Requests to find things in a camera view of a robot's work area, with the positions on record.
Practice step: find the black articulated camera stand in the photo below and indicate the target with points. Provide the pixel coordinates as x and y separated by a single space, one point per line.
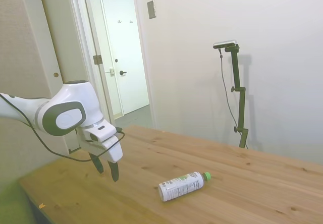
236 72

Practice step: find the water bottle with green cap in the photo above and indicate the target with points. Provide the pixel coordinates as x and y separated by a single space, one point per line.
180 186

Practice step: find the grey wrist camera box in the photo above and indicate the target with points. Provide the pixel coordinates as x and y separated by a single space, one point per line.
119 129

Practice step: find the brass door hinge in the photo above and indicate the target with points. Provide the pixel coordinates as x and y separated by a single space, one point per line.
97 59

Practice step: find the orange paper scrap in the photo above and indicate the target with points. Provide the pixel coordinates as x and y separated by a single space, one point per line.
42 205

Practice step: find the white closed door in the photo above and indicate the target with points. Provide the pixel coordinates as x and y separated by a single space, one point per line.
126 45

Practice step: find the white door frame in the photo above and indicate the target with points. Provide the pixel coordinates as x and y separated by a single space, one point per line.
145 57

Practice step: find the beige open door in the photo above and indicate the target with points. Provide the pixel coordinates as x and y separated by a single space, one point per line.
63 32

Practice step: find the grey exterior camera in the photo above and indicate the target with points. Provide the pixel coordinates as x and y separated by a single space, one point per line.
224 44

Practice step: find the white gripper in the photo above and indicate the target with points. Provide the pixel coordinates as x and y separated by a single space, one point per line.
113 150

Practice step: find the metal door strike plate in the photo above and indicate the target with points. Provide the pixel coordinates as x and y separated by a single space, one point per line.
112 71

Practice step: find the grey wall plate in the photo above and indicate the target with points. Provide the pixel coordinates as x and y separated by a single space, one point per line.
151 9

